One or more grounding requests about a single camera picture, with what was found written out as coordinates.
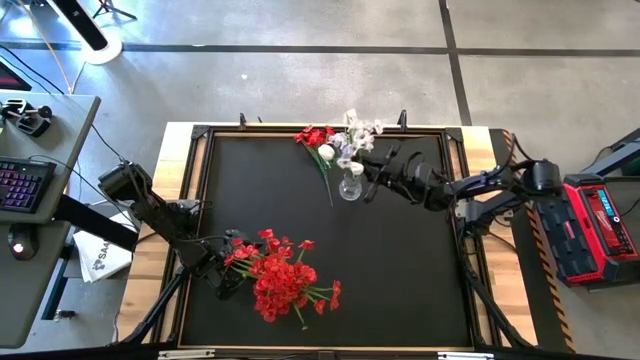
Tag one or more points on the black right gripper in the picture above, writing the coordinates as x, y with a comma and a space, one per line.
422, 184

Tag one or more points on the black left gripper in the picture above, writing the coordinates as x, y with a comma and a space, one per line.
212, 265

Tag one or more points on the large red flower bunch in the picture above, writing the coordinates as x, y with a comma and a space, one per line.
241, 252

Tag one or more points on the pale blue flower spray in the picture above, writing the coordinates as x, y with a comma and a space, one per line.
355, 168

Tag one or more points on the white flower bunch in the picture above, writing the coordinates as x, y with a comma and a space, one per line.
361, 132

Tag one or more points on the dense red flower bunch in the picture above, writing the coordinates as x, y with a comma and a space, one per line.
280, 285

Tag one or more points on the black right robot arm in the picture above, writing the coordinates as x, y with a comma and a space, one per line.
500, 187

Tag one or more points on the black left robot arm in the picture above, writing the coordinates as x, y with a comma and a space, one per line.
150, 210

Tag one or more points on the clear cut glass vase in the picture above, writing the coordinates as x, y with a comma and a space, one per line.
350, 190

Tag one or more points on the black table clamp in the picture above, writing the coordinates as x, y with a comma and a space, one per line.
242, 121
402, 120

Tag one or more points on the small red flower bunch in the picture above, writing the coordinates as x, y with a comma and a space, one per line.
315, 137

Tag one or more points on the white paper sheet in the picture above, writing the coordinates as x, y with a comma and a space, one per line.
100, 255

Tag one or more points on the black metal beam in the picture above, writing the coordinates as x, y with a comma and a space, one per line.
95, 222

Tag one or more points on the black hazard striped ramp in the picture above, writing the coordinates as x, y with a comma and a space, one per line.
542, 300

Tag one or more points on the grey office desk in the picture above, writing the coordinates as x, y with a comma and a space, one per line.
30, 290

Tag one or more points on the black computer mouse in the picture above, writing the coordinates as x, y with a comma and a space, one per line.
21, 242

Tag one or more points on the red black power station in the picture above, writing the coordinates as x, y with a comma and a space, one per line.
595, 225

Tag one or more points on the black backlit keyboard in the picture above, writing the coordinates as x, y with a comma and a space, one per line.
22, 185

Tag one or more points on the black metal stand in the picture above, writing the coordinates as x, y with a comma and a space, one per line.
617, 152

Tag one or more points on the black desk clamp device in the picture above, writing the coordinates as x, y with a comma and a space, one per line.
30, 120

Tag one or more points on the white round base stand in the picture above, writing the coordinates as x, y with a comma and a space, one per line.
95, 35

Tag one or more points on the black tripod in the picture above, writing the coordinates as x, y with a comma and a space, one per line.
112, 7

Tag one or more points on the dark screen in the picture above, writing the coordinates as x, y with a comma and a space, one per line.
10, 79

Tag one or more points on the wooden and metal frame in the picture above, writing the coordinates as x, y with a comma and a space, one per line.
250, 131

